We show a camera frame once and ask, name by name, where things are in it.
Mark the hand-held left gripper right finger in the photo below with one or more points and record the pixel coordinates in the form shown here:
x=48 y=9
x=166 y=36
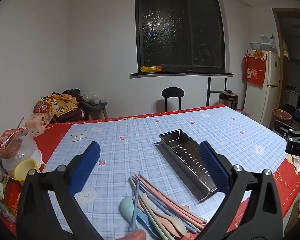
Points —
x=214 y=165

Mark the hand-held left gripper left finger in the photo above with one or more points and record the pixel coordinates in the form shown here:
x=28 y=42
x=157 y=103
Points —
x=86 y=165

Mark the steel utensil tray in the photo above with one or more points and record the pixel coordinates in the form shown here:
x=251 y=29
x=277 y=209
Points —
x=182 y=152

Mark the mint green spoon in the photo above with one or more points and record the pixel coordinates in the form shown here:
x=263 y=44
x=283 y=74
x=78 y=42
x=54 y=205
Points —
x=126 y=208

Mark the light blue chopstick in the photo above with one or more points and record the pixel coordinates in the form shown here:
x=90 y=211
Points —
x=136 y=197
x=187 y=223

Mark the beige chopstick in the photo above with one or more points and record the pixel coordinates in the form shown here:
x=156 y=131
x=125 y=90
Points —
x=146 y=200

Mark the beige spoon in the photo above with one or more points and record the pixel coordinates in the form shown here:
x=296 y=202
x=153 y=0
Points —
x=178 y=227

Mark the pink spoon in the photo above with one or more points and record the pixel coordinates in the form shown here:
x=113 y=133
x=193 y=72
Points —
x=163 y=221

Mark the light blue spoon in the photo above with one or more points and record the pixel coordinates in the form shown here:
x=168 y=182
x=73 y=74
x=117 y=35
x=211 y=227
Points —
x=143 y=222

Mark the person's left hand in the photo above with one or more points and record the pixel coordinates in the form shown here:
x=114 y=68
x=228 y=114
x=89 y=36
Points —
x=137 y=235

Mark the brown waste bin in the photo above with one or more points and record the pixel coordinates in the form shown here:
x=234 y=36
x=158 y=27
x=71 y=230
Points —
x=281 y=120

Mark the small white paper packet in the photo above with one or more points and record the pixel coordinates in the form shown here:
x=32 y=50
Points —
x=77 y=136

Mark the white refrigerator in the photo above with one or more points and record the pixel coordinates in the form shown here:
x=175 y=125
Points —
x=269 y=97

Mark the dark red clothing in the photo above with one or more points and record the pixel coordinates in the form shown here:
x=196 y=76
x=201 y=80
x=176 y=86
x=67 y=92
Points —
x=72 y=116

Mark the grey stool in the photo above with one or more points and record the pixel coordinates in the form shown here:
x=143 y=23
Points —
x=95 y=106

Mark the snack bags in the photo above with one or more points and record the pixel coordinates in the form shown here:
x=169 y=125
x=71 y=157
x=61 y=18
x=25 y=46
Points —
x=40 y=122

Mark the red cat print cloth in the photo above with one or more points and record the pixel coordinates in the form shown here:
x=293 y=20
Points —
x=252 y=75

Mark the rice cooker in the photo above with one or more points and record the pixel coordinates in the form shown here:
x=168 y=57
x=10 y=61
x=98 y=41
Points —
x=228 y=100

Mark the yellow clothing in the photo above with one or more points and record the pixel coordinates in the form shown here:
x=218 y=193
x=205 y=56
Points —
x=65 y=102

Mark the clear plastic bag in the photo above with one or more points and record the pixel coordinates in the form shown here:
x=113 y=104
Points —
x=92 y=96

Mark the red orange snack bag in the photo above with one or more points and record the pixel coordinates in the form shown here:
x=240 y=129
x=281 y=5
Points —
x=43 y=107

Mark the metal spoon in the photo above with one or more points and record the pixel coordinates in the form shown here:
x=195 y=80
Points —
x=17 y=127

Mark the clear glass bowls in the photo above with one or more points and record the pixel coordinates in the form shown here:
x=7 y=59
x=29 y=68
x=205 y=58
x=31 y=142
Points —
x=268 y=42

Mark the black round-back chair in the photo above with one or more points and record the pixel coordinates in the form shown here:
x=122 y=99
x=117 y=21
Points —
x=172 y=92

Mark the blue printed box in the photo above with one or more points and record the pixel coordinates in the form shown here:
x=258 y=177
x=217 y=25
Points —
x=0 y=208

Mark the yellow orange packet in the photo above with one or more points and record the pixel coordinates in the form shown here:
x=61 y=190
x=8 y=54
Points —
x=150 y=69

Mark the dark window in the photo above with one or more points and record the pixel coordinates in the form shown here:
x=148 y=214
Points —
x=165 y=30

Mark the black metal frame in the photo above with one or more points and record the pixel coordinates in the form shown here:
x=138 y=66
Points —
x=209 y=90

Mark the wooden door frame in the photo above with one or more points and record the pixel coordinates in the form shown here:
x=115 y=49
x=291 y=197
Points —
x=277 y=42

